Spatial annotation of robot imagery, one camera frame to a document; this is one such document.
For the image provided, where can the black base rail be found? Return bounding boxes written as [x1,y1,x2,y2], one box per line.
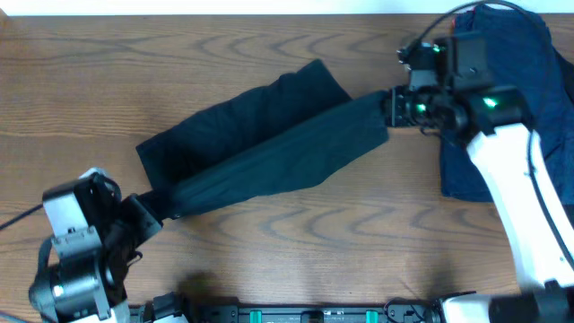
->
[130,302,441,323]

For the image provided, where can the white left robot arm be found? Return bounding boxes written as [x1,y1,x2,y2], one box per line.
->
[29,168,191,323]

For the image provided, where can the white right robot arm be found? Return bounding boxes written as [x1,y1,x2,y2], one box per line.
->
[383,33,573,322]

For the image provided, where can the navy blue garment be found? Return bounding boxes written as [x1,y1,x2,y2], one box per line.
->
[453,5,573,205]

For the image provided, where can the black shorts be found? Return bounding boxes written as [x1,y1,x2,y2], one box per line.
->
[136,60,388,219]

